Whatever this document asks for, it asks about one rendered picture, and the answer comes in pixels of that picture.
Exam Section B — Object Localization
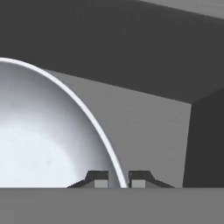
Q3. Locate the white bowl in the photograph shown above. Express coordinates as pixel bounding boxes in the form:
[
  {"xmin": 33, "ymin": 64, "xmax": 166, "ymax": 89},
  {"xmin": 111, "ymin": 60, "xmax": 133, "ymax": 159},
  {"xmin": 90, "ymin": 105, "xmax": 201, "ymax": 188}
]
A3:
[{"xmin": 0, "ymin": 57, "xmax": 129, "ymax": 189}]

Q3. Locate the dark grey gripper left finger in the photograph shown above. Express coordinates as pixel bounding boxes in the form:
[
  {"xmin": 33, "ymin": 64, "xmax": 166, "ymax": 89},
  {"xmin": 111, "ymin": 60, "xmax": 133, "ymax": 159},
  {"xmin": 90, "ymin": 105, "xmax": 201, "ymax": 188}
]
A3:
[{"xmin": 66, "ymin": 170, "xmax": 110, "ymax": 189}]

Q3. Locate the grey sink basin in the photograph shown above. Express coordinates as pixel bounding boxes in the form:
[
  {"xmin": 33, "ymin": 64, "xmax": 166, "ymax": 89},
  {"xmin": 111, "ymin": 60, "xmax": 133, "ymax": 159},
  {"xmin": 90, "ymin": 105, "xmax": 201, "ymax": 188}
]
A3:
[{"xmin": 0, "ymin": 0, "xmax": 224, "ymax": 189}]

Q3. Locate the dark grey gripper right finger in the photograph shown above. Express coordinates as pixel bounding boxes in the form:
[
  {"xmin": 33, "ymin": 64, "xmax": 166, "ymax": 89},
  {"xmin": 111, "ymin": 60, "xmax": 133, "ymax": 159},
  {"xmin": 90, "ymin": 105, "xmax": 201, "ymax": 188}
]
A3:
[{"xmin": 128, "ymin": 171, "xmax": 175, "ymax": 189}]

